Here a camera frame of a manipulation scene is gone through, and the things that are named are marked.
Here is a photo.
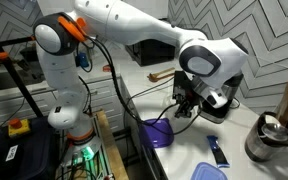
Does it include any steel utensil holder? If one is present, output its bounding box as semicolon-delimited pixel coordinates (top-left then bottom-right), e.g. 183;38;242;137
244;111;288;164

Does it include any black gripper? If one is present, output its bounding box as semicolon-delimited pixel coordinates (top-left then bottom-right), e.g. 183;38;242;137
171;70;200;120

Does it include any blue snack packet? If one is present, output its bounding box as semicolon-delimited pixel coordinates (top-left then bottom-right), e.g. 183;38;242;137
206;134;231;169

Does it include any light wooden spoon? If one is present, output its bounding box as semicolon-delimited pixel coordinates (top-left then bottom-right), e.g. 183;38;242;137
275;75;288;125

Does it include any small red object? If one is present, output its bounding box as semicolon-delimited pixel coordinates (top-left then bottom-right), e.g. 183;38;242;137
102;63;113;73

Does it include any blue cable connector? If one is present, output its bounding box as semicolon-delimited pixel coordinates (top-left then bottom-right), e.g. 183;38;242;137
75;51;91;70

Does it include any large metal spoon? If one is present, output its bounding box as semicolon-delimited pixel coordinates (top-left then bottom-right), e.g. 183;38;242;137
261;114;288;143

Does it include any wooden board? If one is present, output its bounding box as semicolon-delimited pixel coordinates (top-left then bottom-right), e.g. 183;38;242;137
95;110;130;180

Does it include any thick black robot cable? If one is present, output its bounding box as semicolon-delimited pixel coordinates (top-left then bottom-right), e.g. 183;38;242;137
83;34;202;136

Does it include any brown wooden spoon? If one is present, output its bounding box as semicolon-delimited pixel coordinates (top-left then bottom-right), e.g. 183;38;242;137
146;67;177;83

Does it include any thin black outlet cable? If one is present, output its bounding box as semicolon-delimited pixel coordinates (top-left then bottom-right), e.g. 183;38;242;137
123;78;176;134

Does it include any black metal stand pole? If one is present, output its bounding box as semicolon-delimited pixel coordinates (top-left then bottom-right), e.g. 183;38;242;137
0;18;45;119

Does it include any black and silver coffee maker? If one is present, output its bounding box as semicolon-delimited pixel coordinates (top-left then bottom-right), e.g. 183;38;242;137
197;73;245;125

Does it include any black cooktop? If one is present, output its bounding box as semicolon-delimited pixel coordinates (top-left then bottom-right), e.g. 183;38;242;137
0;68;44;94

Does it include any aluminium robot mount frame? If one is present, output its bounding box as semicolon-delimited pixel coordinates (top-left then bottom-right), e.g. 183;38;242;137
55;106;117;180

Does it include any white drawer cabinet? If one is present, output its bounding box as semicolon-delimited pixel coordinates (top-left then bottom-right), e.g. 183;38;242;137
0;74;127;135

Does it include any yellow emergency stop box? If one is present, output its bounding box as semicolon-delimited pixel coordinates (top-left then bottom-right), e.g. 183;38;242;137
7;117;31;139

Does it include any black case with label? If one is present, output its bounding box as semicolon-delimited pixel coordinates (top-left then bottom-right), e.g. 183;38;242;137
0;115;60;180

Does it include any purple plastic container lid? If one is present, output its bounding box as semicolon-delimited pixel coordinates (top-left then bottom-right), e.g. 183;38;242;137
139;117;175;149

